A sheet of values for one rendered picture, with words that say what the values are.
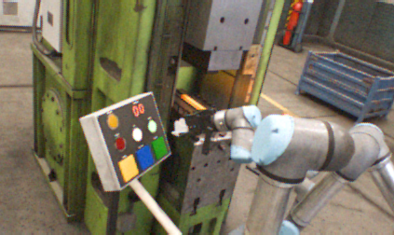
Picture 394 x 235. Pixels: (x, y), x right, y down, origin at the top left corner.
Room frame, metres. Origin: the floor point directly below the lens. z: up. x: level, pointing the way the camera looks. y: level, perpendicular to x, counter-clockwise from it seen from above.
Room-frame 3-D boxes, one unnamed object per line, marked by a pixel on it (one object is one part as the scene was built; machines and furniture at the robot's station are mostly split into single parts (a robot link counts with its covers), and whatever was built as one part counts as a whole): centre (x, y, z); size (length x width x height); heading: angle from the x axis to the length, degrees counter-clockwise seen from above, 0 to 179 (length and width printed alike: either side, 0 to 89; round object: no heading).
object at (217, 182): (1.84, 0.00, 0.69); 0.56 x 0.38 x 0.45; 41
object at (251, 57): (1.94, -0.26, 1.27); 0.09 x 0.02 x 0.17; 131
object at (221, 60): (1.80, 0.03, 1.32); 0.42 x 0.20 x 0.10; 41
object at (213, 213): (1.84, 0.00, 0.23); 0.55 x 0.37 x 0.47; 41
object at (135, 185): (1.35, 0.10, 0.62); 0.44 x 0.05 x 0.05; 41
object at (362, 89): (5.25, -2.21, 0.36); 1.20 x 0.80 x 0.72; 39
